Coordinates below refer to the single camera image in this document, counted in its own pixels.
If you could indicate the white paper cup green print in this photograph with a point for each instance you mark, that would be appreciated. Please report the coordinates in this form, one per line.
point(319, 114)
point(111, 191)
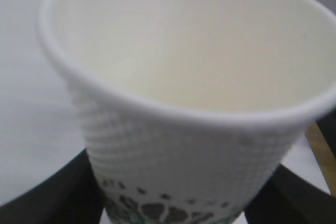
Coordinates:
point(187, 107)

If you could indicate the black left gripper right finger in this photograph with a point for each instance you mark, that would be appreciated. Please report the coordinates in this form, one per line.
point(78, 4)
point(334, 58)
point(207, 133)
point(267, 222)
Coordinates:
point(287, 198)

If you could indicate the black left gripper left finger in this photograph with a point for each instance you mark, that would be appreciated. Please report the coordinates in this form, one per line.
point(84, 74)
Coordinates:
point(71, 195)

